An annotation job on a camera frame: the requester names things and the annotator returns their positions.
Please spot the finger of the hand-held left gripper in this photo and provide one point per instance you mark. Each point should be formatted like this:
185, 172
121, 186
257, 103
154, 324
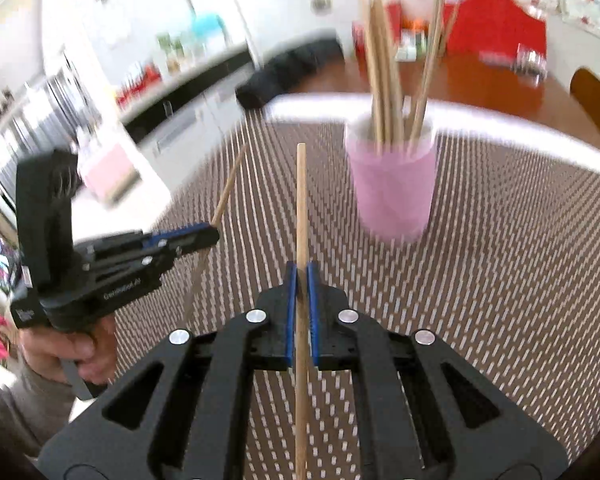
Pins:
130, 270
180, 237

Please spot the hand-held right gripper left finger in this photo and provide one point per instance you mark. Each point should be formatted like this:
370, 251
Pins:
292, 310

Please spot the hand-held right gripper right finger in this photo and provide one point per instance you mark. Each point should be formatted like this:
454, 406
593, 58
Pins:
314, 310

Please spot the long wooden chopstick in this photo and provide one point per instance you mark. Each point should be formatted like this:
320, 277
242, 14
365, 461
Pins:
302, 200
230, 185

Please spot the pink cup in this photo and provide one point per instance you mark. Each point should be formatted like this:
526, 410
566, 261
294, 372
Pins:
395, 190

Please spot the bunch of wooden chopsticks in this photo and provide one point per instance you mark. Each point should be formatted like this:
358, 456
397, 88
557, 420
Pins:
385, 85

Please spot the person's left forearm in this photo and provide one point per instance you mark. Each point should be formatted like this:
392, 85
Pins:
25, 400

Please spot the person's left hand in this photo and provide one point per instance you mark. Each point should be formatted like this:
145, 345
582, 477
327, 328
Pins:
97, 355

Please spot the pink box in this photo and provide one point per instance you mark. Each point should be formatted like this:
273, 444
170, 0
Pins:
107, 170

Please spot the white black sideboard cabinet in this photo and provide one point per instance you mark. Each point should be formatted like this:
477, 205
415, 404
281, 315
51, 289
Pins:
190, 110

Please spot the red tin box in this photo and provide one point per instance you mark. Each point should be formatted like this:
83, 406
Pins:
140, 82

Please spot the dotted brown placemat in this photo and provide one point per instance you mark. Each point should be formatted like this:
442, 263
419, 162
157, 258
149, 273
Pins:
480, 285

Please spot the potted green plant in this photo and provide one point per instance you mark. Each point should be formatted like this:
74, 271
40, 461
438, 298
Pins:
170, 50

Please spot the black jacket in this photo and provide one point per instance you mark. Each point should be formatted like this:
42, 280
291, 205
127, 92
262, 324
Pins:
290, 70

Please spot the teal white humidifier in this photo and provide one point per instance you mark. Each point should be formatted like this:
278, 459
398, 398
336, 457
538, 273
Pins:
210, 30

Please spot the clear plastic bag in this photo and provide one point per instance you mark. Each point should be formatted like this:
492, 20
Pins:
530, 62

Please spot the red gift bag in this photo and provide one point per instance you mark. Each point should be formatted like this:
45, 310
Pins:
500, 25

